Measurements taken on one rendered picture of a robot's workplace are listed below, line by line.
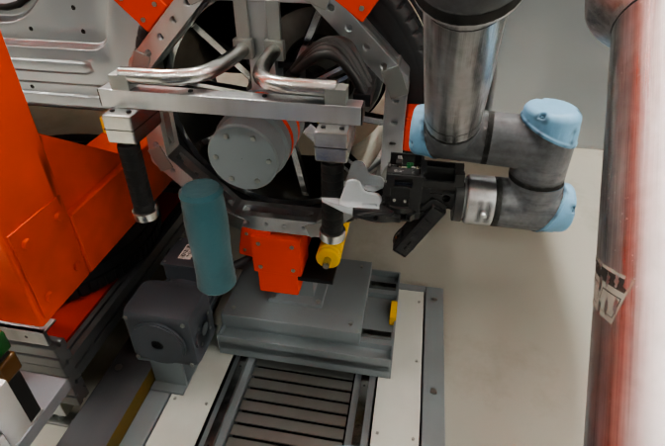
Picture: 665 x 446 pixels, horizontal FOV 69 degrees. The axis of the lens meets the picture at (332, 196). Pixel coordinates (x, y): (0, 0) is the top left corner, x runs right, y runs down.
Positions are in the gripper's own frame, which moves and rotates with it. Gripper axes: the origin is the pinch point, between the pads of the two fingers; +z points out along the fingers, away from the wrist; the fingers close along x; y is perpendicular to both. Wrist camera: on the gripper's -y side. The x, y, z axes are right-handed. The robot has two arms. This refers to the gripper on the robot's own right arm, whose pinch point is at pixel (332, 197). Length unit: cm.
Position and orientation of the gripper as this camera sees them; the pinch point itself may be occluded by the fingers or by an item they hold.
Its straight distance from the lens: 77.7
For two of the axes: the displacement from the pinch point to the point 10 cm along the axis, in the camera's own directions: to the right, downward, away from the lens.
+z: -9.8, -1.0, 1.5
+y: 0.0, -8.3, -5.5
